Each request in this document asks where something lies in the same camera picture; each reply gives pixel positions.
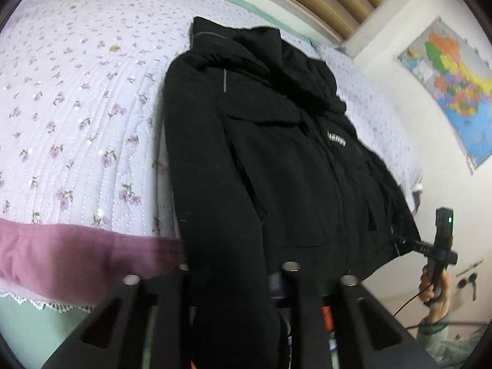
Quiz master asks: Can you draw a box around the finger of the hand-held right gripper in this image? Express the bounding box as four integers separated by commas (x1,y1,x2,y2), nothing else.
390,236,437,259

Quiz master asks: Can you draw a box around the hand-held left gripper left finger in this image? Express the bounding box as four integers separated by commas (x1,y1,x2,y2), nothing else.
44,263,193,369

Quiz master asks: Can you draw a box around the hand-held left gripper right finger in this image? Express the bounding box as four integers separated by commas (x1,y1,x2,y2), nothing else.
280,261,437,369

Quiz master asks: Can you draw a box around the black hooded jacket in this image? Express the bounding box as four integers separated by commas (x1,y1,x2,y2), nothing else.
161,16,422,369

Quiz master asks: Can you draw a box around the person's right forearm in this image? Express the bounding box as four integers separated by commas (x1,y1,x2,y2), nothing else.
417,303,481,369

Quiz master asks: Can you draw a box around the person's right hand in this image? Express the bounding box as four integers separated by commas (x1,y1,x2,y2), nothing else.
418,264,455,309

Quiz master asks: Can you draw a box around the pink bed skirt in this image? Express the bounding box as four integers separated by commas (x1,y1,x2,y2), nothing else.
0,217,190,310

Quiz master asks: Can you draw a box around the purple floral quilt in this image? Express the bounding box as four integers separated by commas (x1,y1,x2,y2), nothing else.
0,0,423,235

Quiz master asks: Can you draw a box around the wall socket with plugs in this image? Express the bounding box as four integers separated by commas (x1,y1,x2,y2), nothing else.
455,271,481,300

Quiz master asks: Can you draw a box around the black cable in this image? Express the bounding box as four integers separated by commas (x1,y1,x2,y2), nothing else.
391,290,424,319

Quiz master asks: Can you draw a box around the colourful wall map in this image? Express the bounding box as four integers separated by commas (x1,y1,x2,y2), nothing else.
397,17,492,176

